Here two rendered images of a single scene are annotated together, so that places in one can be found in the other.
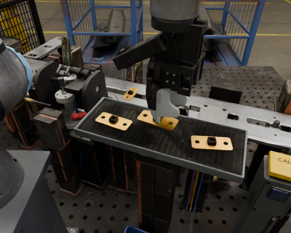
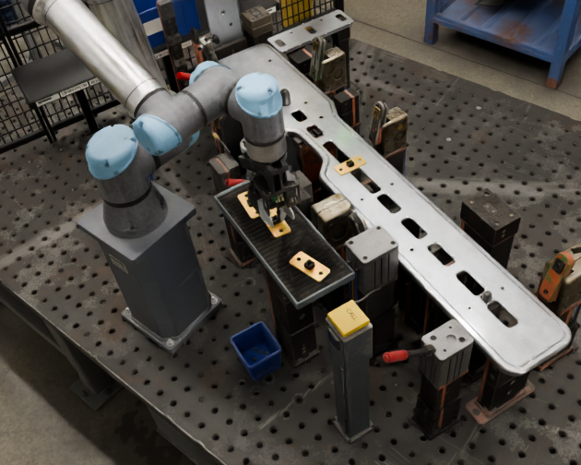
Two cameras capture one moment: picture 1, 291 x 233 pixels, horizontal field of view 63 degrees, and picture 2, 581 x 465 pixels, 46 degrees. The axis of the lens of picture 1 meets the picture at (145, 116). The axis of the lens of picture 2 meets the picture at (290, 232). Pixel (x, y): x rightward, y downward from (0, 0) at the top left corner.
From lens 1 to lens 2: 1.07 m
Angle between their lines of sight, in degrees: 32
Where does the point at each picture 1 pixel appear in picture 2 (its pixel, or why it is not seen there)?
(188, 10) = (260, 157)
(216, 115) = (374, 244)
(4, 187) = (144, 222)
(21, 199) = (152, 238)
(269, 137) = (456, 307)
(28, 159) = (175, 207)
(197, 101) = (425, 215)
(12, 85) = not seen: hidden behind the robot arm
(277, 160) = (345, 309)
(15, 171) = (157, 214)
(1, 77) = not seen: hidden behind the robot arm
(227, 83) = (490, 207)
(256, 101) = not seen: outside the picture
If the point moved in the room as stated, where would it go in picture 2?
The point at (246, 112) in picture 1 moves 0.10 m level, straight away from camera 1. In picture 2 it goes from (473, 262) to (509, 246)
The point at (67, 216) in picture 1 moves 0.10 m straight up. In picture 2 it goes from (221, 282) to (215, 261)
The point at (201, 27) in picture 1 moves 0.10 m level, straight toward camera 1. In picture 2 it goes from (270, 172) to (226, 199)
